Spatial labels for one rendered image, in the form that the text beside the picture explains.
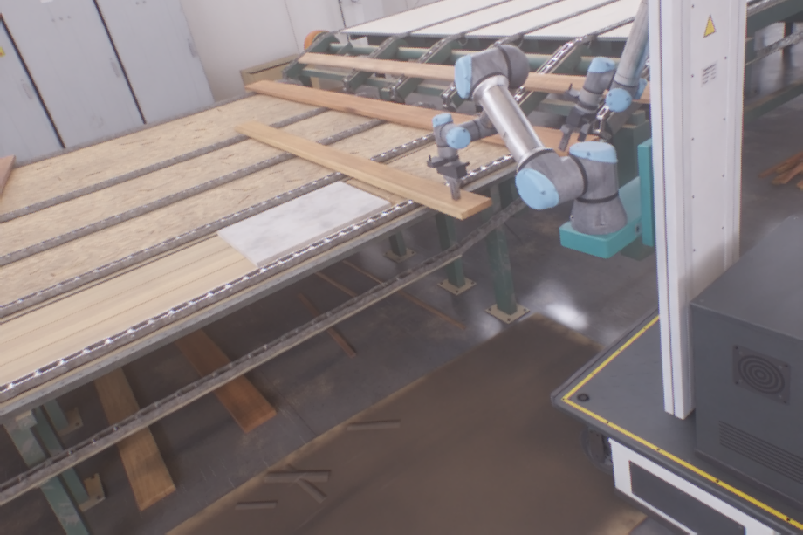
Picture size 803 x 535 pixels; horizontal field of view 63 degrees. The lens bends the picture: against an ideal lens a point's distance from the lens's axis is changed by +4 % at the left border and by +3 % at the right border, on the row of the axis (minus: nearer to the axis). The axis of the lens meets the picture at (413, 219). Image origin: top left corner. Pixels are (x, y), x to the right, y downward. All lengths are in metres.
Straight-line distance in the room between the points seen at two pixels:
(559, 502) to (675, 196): 1.15
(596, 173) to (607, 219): 0.14
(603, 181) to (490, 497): 1.23
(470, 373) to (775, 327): 1.54
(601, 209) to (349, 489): 1.44
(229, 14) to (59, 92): 2.23
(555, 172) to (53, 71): 6.41
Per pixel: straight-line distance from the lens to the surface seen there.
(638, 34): 2.11
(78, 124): 7.64
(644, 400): 2.28
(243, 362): 2.45
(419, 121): 3.54
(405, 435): 2.72
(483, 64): 1.88
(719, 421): 1.98
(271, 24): 8.76
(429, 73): 4.44
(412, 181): 2.70
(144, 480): 3.04
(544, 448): 2.58
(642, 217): 1.88
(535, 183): 1.66
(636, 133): 3.35
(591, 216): 1.78
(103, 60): 7.62
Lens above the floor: 1.85
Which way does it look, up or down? 24 degrees down
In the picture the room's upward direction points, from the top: 12 degrees counter-clockwise
